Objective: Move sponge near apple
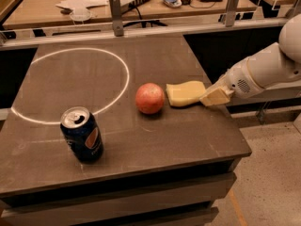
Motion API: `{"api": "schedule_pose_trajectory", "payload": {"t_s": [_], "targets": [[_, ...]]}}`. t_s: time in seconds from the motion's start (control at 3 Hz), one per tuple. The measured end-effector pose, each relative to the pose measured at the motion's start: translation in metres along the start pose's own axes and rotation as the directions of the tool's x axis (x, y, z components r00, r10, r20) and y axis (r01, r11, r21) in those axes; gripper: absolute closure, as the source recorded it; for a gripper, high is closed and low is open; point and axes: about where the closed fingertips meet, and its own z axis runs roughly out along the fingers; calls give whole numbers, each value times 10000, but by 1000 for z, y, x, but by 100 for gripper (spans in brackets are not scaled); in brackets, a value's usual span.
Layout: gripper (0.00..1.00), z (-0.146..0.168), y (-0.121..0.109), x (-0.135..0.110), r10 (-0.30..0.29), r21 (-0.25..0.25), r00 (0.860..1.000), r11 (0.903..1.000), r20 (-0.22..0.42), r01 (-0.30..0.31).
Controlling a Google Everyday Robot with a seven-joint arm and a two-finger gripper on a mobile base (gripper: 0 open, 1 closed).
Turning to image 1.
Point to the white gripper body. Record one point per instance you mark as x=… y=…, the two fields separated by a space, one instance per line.
x=239 y=80

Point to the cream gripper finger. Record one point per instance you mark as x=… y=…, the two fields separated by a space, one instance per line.
x=216 y=96

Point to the yellow sponge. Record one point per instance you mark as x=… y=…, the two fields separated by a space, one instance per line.
x=184 y=94

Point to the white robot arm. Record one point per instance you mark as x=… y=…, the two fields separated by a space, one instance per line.
x=279 y=62

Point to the red apple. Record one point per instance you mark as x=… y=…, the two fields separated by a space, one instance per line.
x=149 y=98

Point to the upper wooden drawer front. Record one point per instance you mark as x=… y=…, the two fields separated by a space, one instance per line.
x=198 y=192

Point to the wooden drawer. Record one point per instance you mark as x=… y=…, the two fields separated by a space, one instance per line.
x=187 y=217
x=198 y=192

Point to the blue white package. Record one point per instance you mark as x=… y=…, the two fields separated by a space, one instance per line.
x=173 y=3

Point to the lower wooden drawer front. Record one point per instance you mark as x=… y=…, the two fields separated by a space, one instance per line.
x=187 y=217

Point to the blue Pepsi can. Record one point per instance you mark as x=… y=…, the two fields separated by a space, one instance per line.
x=82 y=133

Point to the clear round lid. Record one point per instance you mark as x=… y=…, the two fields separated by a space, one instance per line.
x=80 y=15

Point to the white papers on desk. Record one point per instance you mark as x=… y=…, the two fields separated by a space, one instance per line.
x=82 y=3

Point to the grey metal post right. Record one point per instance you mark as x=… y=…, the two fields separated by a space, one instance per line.
x=230 y=15

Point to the grey metal post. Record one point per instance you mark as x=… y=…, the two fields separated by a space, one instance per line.
x=230 y=15
x=117 y=23

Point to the grey metal post left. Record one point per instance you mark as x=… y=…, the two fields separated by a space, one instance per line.
x=117 y=23

